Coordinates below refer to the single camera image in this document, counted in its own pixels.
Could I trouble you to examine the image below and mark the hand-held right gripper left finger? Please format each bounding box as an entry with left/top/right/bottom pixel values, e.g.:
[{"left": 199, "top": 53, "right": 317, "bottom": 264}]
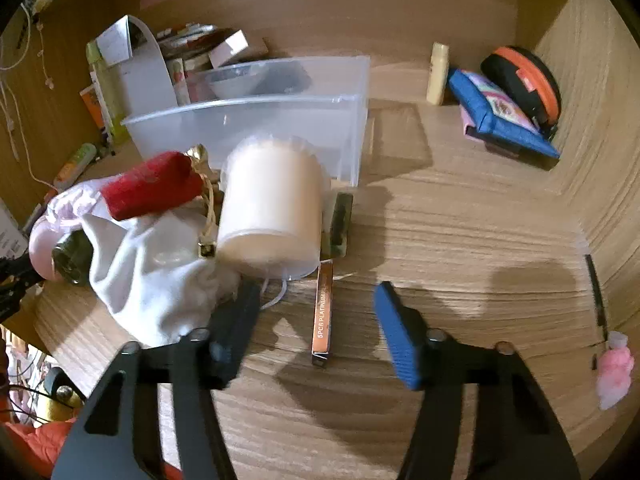
[{"left": 50, "top": 277, "right": 262, "bottom": 480}]

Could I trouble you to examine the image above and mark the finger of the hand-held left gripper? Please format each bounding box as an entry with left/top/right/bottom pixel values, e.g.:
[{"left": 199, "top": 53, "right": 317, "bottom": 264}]
[
  {"left": 0, "top": 286, "right": 26, "bottom": 322},
  {"left": 0, "top": 255, "right": 45, "bottom": 287}
]

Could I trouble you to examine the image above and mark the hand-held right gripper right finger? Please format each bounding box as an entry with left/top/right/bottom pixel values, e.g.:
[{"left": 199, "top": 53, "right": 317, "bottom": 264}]
[{"left": 374, "top": 281, "right": 581, "bottom": 480}]

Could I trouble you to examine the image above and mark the dark green glass bottle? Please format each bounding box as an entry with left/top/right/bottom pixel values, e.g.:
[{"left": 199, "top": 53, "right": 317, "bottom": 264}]
[{"left": 52, "top": 231, "right": 97, "bottom": 287}]

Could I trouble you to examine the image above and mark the rose gold slim box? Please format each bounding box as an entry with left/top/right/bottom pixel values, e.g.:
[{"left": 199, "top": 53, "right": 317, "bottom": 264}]
[{"left": 308, "top": 262, "right": 335, "bottom": 368}]

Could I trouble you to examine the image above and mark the gold tassel cord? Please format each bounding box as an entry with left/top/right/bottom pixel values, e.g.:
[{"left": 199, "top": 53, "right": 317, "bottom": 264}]
[{"left": 186, "top": 143, "right": 223, "bottom": 261}]

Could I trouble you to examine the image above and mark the white drawstring cloth bag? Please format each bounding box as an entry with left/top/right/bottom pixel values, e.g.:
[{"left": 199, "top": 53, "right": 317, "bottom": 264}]
[{"left": 80, "top": 205, "right": 242, "bottom": 349}]

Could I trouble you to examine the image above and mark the small dark box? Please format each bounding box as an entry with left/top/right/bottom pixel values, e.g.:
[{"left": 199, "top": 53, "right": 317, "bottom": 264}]
[{"left": 321, "top": 192, "right": 354, "bottom": 257}]

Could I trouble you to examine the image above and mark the cream white cylindrical jar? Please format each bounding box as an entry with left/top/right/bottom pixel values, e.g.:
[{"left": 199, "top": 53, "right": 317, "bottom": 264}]
[{"left": 216, "top": 135, "right": 332, "bottom": 282}]

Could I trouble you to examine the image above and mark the red velvet pouch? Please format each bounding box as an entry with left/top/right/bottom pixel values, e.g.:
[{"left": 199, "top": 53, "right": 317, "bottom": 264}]
[{"left": 101, "top": 151, "right": 207, "bottom": 222}]

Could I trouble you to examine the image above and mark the clear plastic storage box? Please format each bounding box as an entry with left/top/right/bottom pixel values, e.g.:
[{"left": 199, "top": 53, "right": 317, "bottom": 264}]
[{"left": 121, "top": 55, "right": 372, "bottom": 187}]

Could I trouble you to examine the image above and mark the white printed box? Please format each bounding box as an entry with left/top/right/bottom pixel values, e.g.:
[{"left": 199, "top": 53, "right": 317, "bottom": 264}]
[{"left": 0, "top": 197, "right": 30, "bottom": 262}]

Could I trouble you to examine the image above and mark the wooden desk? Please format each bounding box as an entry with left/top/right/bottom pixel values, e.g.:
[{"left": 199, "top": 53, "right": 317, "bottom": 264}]
[{"left": 32, "top": 95, "right": 623, "bottom": 480}]

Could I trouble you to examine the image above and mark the green orange tube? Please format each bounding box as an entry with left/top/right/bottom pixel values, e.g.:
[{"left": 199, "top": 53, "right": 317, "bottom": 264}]
[{"left": 53, "top": 143, "right": 98, "bottom": 189}]

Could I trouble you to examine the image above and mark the orange cloth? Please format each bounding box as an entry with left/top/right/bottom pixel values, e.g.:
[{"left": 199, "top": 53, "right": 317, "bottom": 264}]
[{"left": 0, "top": 419, "right": 182, "bottom": 480}]

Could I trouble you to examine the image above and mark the orange small box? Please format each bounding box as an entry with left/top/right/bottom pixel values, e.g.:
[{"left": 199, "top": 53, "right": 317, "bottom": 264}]
[{"left": 79, "top": 85, "right": 107, "bottom": 132}]

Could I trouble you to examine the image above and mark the green tall box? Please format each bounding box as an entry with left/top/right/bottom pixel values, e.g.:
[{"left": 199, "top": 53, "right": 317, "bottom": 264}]
[{"left": 85, "top": 40, "right": 129, "bottom": 142}]

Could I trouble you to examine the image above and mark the black pen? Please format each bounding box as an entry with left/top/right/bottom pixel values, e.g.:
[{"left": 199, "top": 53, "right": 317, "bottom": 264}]
[{"left": 584, "top": 254, "right": 609, "bottom": 332}]

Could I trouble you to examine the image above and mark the pink fluffy toy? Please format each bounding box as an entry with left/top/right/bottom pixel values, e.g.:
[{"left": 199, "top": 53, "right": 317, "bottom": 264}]
[{"left": 594, "top": 331, "right": 633, "bottom": 411}]

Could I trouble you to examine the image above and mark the white paper bag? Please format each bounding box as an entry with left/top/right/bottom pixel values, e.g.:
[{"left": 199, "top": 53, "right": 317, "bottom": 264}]
[{"left": 95, "top": 14, "right": 179, "bottom": 112}]

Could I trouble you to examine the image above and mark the clear plastic bowl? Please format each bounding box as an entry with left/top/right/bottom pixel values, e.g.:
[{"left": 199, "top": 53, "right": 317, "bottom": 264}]
[{"left": 199, "top": 62, "right": 274, "bottom": 101}]

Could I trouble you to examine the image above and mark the blue zip pouch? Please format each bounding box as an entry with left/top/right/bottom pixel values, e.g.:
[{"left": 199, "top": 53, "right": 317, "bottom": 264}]
[{"left": 446, "top": 68, "right": 562, "bottom": 159}]

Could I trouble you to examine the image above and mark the cream plastic tube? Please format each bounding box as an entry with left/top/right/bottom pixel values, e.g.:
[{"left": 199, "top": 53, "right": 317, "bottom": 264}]
[{"left": 425, "top": 42, "right": 450, "bottom": 106}]

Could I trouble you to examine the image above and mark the stack of books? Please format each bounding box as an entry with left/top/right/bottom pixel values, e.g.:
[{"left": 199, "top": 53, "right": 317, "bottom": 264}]
[{"left": 154, "top": 22, "right": 268, "bottom": 103}]

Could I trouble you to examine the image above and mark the small white box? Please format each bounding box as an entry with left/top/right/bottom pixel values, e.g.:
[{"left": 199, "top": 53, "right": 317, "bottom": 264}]
[{"left": 208, "top": 29, "right": 250, "bottom": 69}]

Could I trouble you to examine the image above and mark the black orange round case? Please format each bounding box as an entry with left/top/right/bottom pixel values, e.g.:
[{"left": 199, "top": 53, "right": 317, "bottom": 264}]
[{"left": 480, "top": 45, "right": 563, "bottom": 134}]

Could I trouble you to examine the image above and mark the white cable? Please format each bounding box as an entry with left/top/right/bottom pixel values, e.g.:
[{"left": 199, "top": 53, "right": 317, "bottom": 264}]
[{"left": 0, "top": 4, "right": 57, "bottom": 192}]

